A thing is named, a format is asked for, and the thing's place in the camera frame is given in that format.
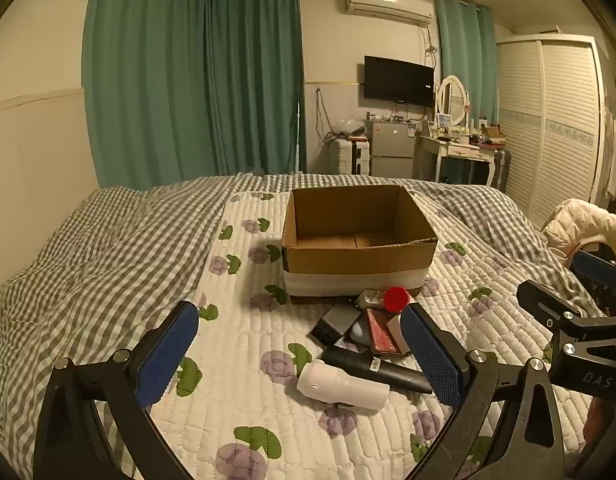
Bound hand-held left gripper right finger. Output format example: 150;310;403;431
399;302;569;480

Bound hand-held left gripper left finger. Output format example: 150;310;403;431
33;300;201;480

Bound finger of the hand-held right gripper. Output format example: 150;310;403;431
569;249;616;313
516;279;591;332

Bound black remote control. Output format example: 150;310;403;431
320;345;434;395

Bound red cased phone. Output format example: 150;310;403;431
365;308;412;357

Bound red capped bottle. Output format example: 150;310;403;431
383;287;414;314

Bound white cylindrical bottle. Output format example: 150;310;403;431
296;360;391;408

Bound black rectangular power bank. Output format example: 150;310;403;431
310;304;363;346

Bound cardboard box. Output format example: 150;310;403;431
281;185;439;306

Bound person's right hand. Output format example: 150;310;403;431
583;394;616;461

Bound cream padded jacket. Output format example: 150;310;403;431
542;198;616;257

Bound floral quilted mat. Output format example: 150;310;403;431
148;187;596;480

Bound grey checked blanket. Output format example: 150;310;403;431
0;174;616;480

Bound hanging white towels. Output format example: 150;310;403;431
604;105;616;198

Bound silver suitcase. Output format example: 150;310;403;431
493;147;512;192

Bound white louvred wardrobe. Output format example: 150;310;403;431
495;34;615;227

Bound white dressing table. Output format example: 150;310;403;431
419;132;504;187

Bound small grey fridge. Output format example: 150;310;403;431
370;121;417;179

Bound white suitcase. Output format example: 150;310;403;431
329;137;372;177

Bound white oval mirror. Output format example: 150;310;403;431
436;75;470;128

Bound narrow green curtain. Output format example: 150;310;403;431
434;0;500;128

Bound white mop pole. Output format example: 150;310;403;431
295;99;305;177

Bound large green curtain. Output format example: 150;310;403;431
82;0;210;192

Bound white air conditioner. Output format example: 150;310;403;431
344;0;434;26

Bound black wall television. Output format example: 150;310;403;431
364;55;435;109

